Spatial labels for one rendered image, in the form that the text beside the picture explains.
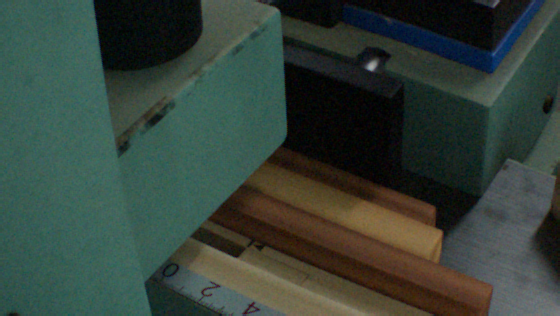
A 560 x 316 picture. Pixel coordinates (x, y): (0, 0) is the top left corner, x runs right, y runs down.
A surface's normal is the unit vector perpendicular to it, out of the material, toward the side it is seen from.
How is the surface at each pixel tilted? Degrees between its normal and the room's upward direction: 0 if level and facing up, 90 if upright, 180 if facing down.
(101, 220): 90
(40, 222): 90
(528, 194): 0
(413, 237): 0
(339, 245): 0
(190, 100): 90
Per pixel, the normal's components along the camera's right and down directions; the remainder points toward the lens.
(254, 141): 0.84, 0.33
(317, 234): -0.04, -0.76
